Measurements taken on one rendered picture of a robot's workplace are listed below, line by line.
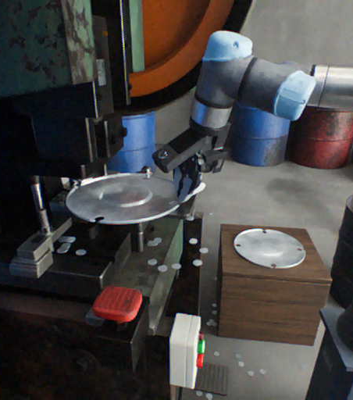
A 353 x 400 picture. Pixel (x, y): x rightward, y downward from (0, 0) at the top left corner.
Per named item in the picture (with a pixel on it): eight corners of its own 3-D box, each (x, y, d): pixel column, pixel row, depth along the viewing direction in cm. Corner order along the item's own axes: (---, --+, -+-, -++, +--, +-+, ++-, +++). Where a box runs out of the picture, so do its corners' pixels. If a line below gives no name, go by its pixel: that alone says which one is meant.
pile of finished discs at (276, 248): (295, 232, 147) (296, 230, 146) (313, 271, 121) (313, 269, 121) (232, 228, 150) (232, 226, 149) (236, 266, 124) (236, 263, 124)
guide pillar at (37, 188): (49, 218, 79) (38, 164, 72) (44, 222, 77) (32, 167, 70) (41, 217, 79) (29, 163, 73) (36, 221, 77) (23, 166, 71)
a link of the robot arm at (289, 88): (320, 73, 57) (262, 54, 59) (318, 79, 48) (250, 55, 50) (299, 116, 61) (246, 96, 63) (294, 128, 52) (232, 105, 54)
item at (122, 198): (158, 234, 63) (157, 230, 63) (39, 212, 72) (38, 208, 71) (197, 183, 87) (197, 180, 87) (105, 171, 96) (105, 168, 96)
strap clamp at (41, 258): (78, 234, 77) (72, 196, 72) (37, 278, 62) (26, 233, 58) (55, 232, 78) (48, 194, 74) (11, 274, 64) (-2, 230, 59)
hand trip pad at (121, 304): (146, 323, 55) (144, 288, 51) (135, 352, 50) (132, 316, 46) (108, 316, 56) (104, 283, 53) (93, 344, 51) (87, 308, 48)
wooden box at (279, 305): (293, 285, 166) (305, 228, 150) (314, 346, 132) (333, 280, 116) (216, 279, 170) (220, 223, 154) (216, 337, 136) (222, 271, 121)
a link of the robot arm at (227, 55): (251, 48, 49) (201, 31, 51) (229, 115, 56) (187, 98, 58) (263, 40, 54) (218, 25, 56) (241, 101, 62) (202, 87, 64)
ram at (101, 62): (133, 145, 81) (125, 8, 68) (111, 164, 68) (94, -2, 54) (71, 141, 84) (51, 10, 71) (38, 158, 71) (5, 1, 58)
